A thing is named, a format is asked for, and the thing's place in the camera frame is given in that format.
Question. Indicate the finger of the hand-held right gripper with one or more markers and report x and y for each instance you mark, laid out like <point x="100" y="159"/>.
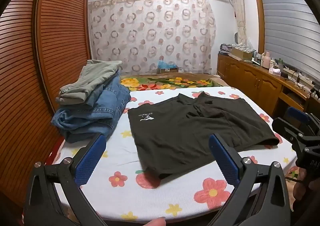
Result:
<point x="285" y="127"/>
<point x="296" y="113"/>

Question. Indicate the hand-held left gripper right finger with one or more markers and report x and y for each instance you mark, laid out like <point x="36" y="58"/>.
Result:
<point x="225" y="161"/>

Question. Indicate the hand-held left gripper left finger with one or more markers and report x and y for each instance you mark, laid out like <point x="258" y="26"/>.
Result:
<point x="90" y="158"/>

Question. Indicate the dark olive t-shirt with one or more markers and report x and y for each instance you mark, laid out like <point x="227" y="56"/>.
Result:
<point x="187" y="136"/>

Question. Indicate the grey-green pants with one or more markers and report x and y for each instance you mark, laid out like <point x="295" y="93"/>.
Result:
<point x="90" y="81"/>

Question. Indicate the person's right hand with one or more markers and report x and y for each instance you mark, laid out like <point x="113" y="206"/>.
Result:
<point x="300" y="183"/>

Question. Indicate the person's left hand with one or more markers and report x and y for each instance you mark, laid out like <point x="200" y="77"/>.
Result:
<point x="155" y="222"/>

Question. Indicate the white power strip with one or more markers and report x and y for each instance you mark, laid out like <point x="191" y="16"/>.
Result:
<point x="297" y="73"/>

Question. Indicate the pink tissue pack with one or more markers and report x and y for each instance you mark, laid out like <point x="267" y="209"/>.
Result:
<point x="275" y="72"/>

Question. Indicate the white flower print bed sheet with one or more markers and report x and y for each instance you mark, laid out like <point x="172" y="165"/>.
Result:
<point x="125" y="191"/>

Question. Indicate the blue jeans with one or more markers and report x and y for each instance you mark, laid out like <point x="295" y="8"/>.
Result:
<point x="100" y="111"/>

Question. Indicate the wooden cabinet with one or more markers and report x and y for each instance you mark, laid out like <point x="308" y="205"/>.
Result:
<point x="250" y="78"/>

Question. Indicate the pink thermos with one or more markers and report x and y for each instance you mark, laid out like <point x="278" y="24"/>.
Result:
<point x="266" y="60"/>

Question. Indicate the open cardboard box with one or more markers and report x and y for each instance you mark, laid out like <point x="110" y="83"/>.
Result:
<point x="241" y="53"/>

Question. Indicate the grey window blind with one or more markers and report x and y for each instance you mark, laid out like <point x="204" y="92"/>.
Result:
<point x="287" y="23"/>

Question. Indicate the yellow floral blanket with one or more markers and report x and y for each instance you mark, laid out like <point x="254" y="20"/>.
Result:
<point x="150" y="82"/>

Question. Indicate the cardboard box with blue bag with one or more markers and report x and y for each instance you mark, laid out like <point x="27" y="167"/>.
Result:
<point x="167" y="67"/>

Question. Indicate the tied floral window curtain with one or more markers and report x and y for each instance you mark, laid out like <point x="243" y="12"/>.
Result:
<point x="240" y="11"/>

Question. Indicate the wooden louvered wardrobe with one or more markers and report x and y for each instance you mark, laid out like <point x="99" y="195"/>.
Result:
<point x="57" y="28"/>

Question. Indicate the circle patterned curtain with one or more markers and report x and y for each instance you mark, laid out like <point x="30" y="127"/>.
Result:
<point x="150" y="33"/>

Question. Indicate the wooden window frame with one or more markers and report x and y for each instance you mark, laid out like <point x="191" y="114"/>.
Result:
<point x="258" y="16"/>

